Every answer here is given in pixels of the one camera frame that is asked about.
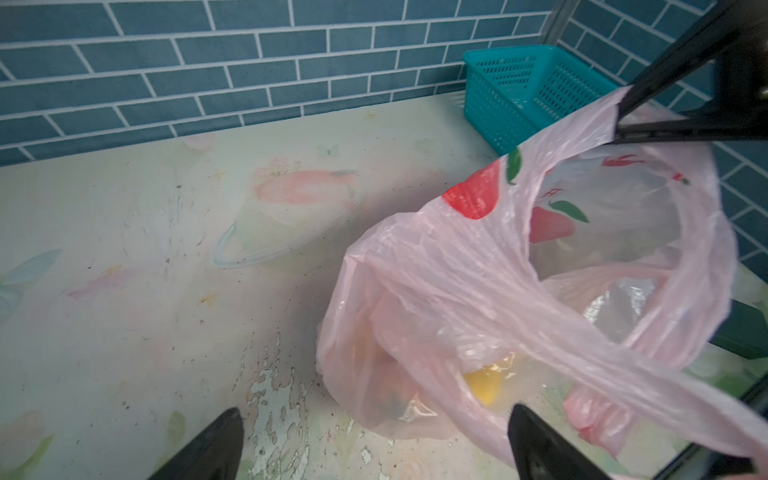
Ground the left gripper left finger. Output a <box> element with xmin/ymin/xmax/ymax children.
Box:
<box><xmin>149</xmin><ymin>407</ymin><xmax>245</xmax><ymax>480</ymax></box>

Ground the dark green rectangular block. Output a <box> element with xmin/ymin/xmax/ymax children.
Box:
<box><xmin>710</xmin><ymin>300</ymin><xmax>768</xmax><ymax>360</ymax></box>

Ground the pink plastic bag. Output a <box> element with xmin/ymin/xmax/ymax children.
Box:
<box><xmin>317</xmin><ymin>88</ymin><xmax>767</xmax><ymax>478</ymax></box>

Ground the yellow fruit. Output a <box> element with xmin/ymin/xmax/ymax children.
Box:
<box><xmin>463</xmin><ymin>364</ymin><xmax>509</xmax><ymax>407</ymax></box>

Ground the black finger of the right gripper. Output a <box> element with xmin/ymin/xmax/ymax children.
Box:
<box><xmin>611</xmin><ymin>0</ymin><xmax>768</xmax><ymax>145</ymax></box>

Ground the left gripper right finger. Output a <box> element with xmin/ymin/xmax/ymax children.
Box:
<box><xmin>507</xmin><ymin>403</ymin><xmax>610</xmax><ymax>480</ymax></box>

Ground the teal plastic basket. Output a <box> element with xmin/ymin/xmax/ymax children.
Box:
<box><xmin>463</xmin><ymin>45</ymin><xmax>616</xmax><ymax>156</ymax></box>

